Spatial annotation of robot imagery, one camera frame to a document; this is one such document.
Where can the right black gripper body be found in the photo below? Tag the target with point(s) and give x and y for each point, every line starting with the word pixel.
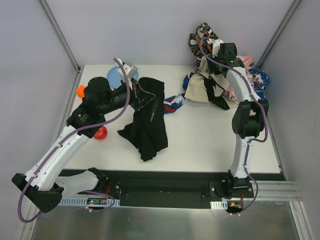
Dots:
pixel 212 67

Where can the right white cable duct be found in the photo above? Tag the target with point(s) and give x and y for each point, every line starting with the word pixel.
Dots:
pixel 219 205

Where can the beige shorts black trim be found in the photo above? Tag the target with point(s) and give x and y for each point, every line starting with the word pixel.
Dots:
pixel 204 86

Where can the blue white red cloth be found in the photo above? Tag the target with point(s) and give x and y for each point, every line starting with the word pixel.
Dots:
pixel 256 76

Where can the orange cube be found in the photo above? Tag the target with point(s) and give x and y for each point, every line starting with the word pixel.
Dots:
pixel 80 91

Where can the blue plate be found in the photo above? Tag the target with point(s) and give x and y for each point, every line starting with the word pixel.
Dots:
pixel 115 77

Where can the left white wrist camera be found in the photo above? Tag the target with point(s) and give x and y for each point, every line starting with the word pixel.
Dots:
pixel 130 69

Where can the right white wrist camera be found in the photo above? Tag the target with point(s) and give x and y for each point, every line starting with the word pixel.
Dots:
pixel 213 46

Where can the white cable duct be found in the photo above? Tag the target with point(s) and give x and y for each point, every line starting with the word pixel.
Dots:
pixel 219 205
pixel 88 201

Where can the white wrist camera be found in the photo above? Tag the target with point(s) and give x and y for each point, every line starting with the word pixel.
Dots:
pixel 130 69
pixel 213 46

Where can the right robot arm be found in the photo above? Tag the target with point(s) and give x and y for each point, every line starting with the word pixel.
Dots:
pixel 248 120

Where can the pink patterned cloth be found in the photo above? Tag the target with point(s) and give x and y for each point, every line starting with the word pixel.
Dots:
pixel 237 78

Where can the right aluminium frame post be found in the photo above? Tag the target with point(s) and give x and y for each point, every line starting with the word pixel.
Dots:
pixel 278 32

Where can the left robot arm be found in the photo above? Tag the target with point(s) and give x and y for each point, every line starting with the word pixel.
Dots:
pixel 100 105

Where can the orange black camouflage cloth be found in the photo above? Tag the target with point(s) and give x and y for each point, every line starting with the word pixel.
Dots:
pixel 203 36

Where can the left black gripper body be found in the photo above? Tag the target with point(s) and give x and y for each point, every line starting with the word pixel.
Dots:
pixel 135 95

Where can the red apple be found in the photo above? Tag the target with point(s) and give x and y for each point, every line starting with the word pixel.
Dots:
pixel 101 134

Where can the aluminium frame post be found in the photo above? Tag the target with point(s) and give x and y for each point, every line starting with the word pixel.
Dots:
pixel 278 32
pixel 59 34

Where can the front aluminium rail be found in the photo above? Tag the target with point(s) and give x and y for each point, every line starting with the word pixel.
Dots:
pixel 266 187

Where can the left white cable duct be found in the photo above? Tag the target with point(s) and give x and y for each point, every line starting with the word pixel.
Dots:
pixel 88 201

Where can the left aluminium frame post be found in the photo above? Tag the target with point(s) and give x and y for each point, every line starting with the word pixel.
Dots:
pixel 59 34

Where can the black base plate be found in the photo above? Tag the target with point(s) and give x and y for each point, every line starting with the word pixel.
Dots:
pixel 160 189

